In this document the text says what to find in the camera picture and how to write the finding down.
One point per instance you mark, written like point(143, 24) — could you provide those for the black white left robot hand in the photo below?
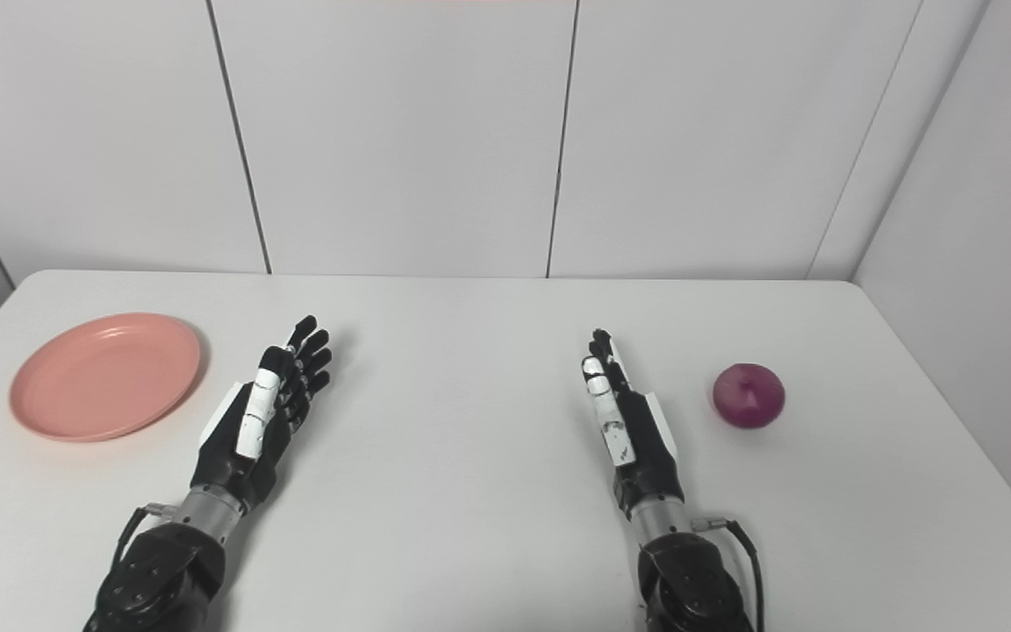
point(247, 439)

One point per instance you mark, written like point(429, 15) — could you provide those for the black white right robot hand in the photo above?
point(637, 448)

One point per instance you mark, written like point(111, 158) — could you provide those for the purple red onion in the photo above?
point(749, 395)

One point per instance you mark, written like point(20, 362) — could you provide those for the pink round plate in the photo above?
point(106, 377)

